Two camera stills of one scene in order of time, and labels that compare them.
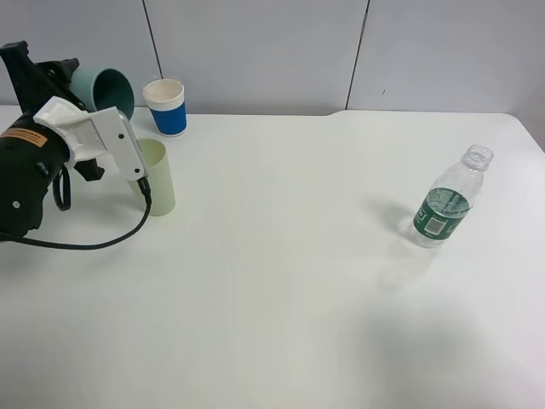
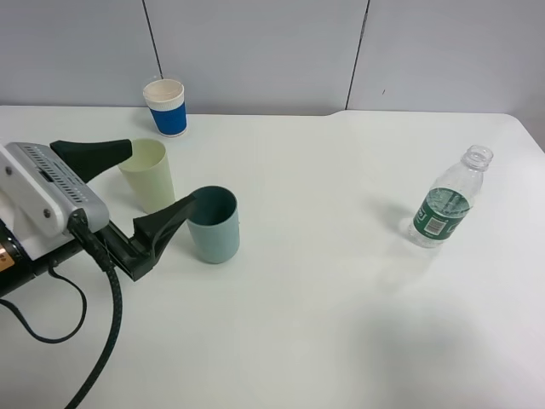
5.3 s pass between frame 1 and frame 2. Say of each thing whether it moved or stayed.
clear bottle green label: stayed
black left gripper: moved
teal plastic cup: moved
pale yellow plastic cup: stayed
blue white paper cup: stayed
